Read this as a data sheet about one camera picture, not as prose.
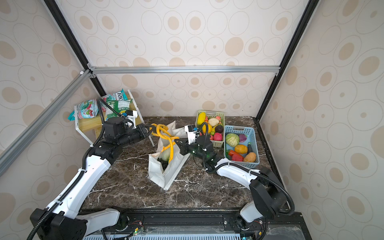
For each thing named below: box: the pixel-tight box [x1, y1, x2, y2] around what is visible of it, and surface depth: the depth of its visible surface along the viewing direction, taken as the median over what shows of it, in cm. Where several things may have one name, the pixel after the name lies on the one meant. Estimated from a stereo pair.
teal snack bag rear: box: [106, 88, 128, 101], surface depth 83 cm
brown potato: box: [243, 152, 256, 163], surface depth 92 cm
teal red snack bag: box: [67, 98, 99, 121], surface depth 75 cm
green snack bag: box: [105, 98, 133, 121], surface depth 77 cm
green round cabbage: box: [225, 133, 240, 147], surface depth 99 cm
